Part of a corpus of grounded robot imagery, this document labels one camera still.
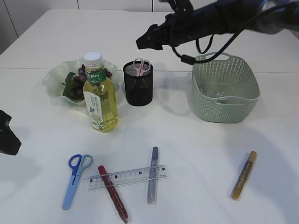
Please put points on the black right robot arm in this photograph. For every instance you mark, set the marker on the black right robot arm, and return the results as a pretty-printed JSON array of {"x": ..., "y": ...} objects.
[{"x": 265, "y": 16}]

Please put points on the yellow tea drink bottle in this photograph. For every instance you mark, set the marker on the yellow tea drink bottle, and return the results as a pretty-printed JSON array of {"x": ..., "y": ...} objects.
[{"x": 103, "y": 114}]

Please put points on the silver glitter pen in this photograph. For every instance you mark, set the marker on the silver glitter pen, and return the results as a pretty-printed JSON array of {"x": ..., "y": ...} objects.
[{"x": 152, "y": 177}]

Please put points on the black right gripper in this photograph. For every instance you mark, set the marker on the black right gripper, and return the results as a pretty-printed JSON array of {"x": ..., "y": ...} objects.
[{"x": 184, "y": 25}]

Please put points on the pink scissors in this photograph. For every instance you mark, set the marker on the pink scissors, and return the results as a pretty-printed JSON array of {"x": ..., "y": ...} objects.
[{"x": 141, "y": 66}]

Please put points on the blue scissors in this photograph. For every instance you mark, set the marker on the blue scissors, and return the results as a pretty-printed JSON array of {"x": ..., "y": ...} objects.
[{"x": 78, "y": 163}]

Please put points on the red glitter pen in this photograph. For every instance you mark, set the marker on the red glitter pen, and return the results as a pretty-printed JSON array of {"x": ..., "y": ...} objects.
[{"x": 113, "y": 194}]

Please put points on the clear plastic ruler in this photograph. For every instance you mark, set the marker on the clear plastic ruler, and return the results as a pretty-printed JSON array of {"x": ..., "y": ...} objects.
[{"x": 125, "y": 177}]

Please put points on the black mesh pen holder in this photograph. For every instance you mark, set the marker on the black mesh pen holder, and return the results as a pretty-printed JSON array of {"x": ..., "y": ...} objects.
[{"x": 138, "y": 90}]

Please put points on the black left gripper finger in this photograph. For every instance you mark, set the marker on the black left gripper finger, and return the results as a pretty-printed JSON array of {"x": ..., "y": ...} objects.
[{"x": 9, "y": 143}]

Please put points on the green woven plastic basket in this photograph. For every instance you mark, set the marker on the green woven plastic basket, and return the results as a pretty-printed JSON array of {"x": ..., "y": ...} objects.
[{"x": 232, "y": 72}]

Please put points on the purple artificial grape bunch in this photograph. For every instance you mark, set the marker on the purple artificial grape bunch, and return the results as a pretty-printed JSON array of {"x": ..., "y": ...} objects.
[{"x": 78, "y": 84}]

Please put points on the green wavy plastic plate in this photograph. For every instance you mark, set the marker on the green wavy plastic plate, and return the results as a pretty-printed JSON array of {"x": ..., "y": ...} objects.
[{"x": 55, "y": 78}]

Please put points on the gold glitter pen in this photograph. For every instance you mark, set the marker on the gold glitter pen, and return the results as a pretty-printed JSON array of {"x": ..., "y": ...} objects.
[{"x": 246, "y": 170}]

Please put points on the clear plastic sheet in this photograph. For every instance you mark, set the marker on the clear plastic sheet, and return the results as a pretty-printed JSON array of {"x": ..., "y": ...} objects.
[{"x": 223, "y": 95}]

